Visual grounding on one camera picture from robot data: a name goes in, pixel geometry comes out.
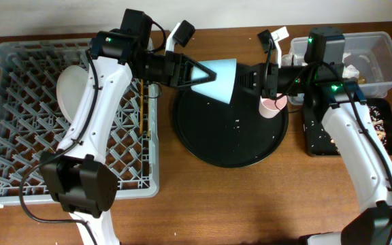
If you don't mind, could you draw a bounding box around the wooden chopstick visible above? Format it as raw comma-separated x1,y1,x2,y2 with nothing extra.
140,79,144,135

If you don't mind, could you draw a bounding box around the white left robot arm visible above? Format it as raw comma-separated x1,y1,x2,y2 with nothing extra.
32,29,218,244

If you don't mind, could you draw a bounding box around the round black tray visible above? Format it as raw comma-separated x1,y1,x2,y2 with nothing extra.
171,84,289,167

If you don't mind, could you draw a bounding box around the grey dishwasher rack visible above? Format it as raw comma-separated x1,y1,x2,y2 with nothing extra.
0,38,160,206

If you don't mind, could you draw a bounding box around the blue cup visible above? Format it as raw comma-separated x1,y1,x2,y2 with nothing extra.
191,59,237,104

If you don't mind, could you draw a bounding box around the crumpled white tissue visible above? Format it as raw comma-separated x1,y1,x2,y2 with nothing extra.
342,52,360,79

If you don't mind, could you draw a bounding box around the grey-green plate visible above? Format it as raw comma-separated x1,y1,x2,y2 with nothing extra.
56,65,88,124

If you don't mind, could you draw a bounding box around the pink cup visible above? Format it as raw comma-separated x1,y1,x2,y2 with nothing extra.
258,96,287,118

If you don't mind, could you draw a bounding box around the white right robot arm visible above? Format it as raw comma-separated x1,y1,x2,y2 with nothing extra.
236,61,392,244

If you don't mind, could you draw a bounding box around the black rectangular tray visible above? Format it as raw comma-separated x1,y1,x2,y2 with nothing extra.
302,98,392,157

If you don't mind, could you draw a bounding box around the clear plastic bin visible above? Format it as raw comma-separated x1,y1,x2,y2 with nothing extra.
281,31,392,98

